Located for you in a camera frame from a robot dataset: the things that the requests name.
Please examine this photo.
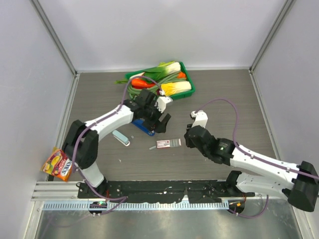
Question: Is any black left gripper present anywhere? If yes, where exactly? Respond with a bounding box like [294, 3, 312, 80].
[143, 102, 171, 134]

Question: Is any staple box red white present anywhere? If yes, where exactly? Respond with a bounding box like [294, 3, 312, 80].
[156, 138, 181, 149]

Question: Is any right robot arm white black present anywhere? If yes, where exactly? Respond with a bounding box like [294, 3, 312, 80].
[184, 124, 319, 212]

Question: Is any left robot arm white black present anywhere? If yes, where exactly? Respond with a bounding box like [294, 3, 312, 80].
[62, 89, 172, 199]

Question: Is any light blue small stapler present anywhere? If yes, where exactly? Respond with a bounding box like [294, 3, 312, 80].
[112, 130, 130, 146]

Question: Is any yellow napa cabbage toy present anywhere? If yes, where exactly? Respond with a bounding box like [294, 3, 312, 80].
[161, 81, 191, 96]

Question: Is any green bean bundle toy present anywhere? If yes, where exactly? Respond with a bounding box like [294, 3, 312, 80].
[124, 71, 195, 100]

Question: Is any green leafy vegetable toy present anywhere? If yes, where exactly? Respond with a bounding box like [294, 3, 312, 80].
[115, 62, 172, 84]

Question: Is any small orange carrot toy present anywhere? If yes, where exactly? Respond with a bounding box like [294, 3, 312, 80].
[176, 72, 187, 79]

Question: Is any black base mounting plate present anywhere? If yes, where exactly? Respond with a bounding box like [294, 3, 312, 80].
[77, 179, 255, 204]

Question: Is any white bok choy toy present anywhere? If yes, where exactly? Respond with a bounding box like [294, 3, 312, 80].
[159, 61, 181, 75]

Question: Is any green plastic tray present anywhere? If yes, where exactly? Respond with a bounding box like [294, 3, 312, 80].
[116, 61, 195, 100]

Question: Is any orange snack bag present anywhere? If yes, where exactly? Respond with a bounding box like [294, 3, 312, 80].
[41, 147, 72, 182]

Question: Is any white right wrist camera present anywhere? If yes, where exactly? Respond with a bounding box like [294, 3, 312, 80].
[190, 110, 208, 128]

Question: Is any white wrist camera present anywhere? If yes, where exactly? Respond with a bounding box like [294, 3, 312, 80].
[190, 110, 208, 128]
[156, 90, 173, 113]

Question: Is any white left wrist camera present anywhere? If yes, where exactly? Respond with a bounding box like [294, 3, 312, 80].
[156, 90, 173, 113]

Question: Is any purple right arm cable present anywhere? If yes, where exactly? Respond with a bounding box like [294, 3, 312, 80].
[195, 98, 319, 219]

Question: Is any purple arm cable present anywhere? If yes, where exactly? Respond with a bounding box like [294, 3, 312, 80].
[72, 76, 165, 216]
[195, 98, 319, 219]

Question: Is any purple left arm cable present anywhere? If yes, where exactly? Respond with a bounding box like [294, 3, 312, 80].
[72, 76, 165, 216]

